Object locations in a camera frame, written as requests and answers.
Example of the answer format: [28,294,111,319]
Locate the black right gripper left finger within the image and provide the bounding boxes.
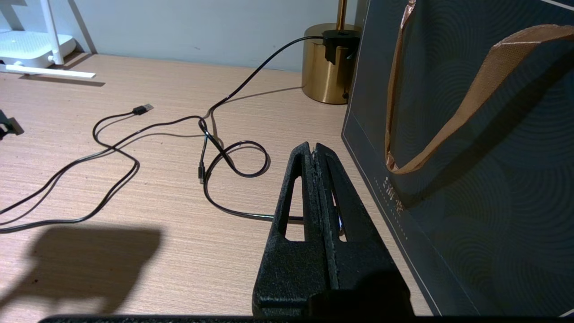
[252,141,330,315]

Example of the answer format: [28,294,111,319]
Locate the brass desk lamp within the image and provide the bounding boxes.
[301,0,363,105]

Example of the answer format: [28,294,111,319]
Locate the white router with four antennas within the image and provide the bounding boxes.
[0,0,97,79]

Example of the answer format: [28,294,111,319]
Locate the black USB cable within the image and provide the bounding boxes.
[0,103,208,234]

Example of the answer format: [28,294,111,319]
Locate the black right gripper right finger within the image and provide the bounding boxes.
[314,143,414,315]

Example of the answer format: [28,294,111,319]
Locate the dark gift bag brown handle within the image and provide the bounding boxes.
[341,0,574,317]

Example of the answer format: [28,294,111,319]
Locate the small black clip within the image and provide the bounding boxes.
[0,110,24,140]

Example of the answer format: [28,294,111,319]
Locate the black lamp power cord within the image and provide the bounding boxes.
[197,35,347,237]

